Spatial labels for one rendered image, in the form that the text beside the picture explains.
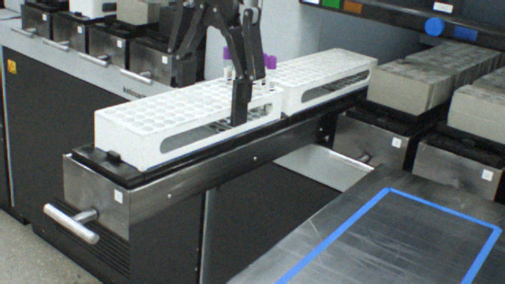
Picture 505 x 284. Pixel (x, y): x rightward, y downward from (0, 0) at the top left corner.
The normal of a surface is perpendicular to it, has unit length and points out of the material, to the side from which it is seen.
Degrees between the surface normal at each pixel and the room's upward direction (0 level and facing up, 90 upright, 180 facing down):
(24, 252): 0
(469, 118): 90
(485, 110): 90
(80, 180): 90
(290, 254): 0
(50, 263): 0
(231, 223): 90
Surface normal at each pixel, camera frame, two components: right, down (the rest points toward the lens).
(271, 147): 0.77, 0.32
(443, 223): 0.10, -0.91
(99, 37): -0.63, 0.25
